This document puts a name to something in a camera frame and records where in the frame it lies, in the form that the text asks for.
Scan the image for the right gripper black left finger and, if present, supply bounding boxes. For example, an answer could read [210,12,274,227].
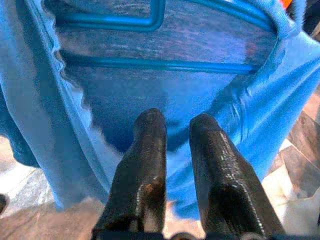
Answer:
[92,107,168,233]

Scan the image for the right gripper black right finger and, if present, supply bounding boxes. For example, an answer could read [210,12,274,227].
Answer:
[189,113,286,237]

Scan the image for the blue cloth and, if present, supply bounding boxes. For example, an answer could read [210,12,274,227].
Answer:
[0,0,320,221]

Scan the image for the blue plastic hanger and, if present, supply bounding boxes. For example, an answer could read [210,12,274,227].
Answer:
[56,0,279,76]

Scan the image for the orange t-shirt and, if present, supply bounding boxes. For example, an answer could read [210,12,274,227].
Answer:
[279,0,295,10]

